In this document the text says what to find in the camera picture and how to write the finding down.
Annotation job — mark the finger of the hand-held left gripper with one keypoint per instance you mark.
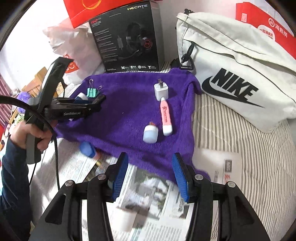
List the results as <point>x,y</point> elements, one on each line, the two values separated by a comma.
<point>63,100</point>
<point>96,104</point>

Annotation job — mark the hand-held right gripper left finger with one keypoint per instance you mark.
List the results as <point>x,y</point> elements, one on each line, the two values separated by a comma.
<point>120,176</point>

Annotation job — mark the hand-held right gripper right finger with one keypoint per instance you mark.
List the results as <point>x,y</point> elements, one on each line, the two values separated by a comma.
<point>181,178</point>

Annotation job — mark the mint green binder clip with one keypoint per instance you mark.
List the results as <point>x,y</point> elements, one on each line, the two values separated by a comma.
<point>91,92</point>

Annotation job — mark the white and blue bottle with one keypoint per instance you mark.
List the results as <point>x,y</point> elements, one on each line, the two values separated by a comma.
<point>81,96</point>

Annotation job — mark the small pale blue bottle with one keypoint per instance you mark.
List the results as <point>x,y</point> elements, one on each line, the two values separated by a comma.
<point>150,134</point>

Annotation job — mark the pink highlighter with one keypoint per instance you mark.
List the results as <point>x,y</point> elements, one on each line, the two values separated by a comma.
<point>166,115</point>

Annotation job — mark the white charger plug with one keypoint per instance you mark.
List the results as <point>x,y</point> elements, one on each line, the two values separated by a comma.
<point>161,91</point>

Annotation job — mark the person's left forearm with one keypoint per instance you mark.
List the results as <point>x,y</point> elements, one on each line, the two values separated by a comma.
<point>11,185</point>

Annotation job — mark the person's left hand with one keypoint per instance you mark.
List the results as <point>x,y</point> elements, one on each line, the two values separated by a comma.
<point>20,134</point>

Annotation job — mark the wooden nightstand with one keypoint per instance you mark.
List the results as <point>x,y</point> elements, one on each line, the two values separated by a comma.
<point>34,83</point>

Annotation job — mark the black and gold tube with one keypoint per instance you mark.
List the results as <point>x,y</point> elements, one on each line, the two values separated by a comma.
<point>100,163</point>

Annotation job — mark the purple fuzzy object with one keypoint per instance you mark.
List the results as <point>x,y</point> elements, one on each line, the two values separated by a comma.
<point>24,102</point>

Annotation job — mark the purple towel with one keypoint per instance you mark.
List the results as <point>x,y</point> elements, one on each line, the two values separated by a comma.
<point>129,111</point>

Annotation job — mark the white printed paper slip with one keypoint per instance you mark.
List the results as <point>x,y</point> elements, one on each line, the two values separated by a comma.
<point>215,162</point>

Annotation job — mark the blue capped small bottle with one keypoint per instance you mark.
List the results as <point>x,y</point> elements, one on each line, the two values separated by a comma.
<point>86,148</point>

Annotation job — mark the newspaper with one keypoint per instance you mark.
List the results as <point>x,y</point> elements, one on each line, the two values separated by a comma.
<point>76,171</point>

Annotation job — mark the small white block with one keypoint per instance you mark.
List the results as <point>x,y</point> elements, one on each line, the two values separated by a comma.
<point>128,221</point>

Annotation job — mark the red striped cloth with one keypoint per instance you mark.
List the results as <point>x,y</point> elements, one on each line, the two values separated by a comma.
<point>4,97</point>

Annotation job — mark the white plastic shopping bag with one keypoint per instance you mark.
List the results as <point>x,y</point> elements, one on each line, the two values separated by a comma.
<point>69,41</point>

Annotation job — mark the black headphone box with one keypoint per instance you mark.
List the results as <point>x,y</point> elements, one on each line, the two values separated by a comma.
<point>111,41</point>

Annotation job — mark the striped bedsheet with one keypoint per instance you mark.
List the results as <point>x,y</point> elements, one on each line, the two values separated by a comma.
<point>254,173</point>

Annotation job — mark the red gift bag gold print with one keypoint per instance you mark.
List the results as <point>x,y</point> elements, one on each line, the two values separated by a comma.
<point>76,11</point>

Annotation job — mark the white sling bag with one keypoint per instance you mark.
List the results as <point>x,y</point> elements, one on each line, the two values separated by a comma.
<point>219,46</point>

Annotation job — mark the small red paper bag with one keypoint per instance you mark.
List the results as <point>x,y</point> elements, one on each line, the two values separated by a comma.
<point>254,18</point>

